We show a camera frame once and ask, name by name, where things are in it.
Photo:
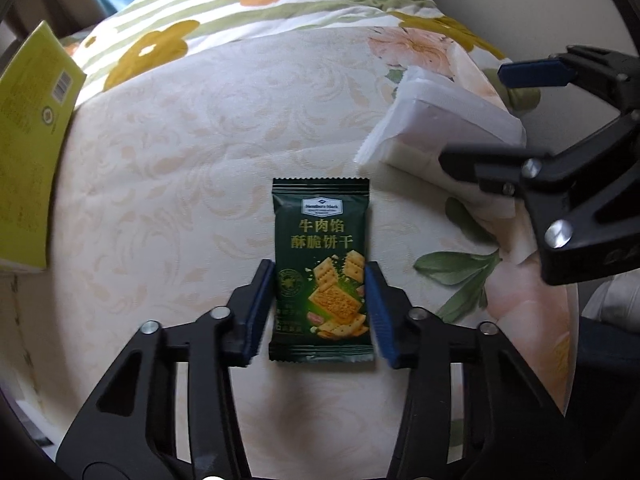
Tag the green cardboard box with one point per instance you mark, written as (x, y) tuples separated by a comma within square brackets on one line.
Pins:
[(30, 150)]

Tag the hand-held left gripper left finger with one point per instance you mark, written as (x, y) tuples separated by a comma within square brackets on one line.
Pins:
[(257, 305)]

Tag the white tissue pack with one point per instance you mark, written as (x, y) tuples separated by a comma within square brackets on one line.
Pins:
[(440, 120)]

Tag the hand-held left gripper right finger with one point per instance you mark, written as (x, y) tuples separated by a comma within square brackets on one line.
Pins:
[(380, 310)]

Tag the dark green cracker packet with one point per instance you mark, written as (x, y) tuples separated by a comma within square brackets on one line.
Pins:
[(320, 240)]

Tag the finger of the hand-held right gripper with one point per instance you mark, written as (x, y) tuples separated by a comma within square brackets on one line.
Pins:
[(535, 72), (575, 185)]

